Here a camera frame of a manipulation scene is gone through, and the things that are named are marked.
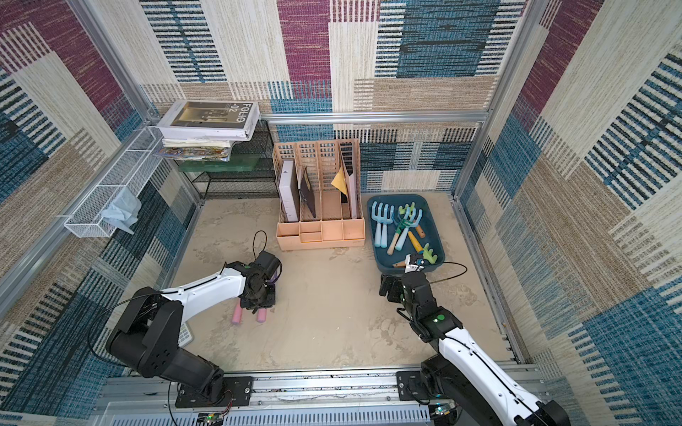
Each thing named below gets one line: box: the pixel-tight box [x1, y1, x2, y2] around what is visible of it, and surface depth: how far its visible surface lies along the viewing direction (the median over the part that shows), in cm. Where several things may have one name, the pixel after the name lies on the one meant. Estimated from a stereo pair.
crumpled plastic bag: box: [100, 186, 143, 235], surface depth 69 cm
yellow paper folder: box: [330, 165, 348, 196], surface depth 91 cm
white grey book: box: [278, 159, 301, 222], surface depth 101 cm
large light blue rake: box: [395, 206, 423, 251], surface depth 107 cm
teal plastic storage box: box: [366, 193, 445, 274], surface depth 107 cm
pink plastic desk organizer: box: [272, 138, 366, 253], surface depth 104 cm
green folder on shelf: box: [177, 156, 262, 173], surface depth 96 cm
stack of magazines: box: [158, 138, 239, 163], surface depth 83 cm
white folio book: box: [156, 100, 261, 142], surface depth 85 cm
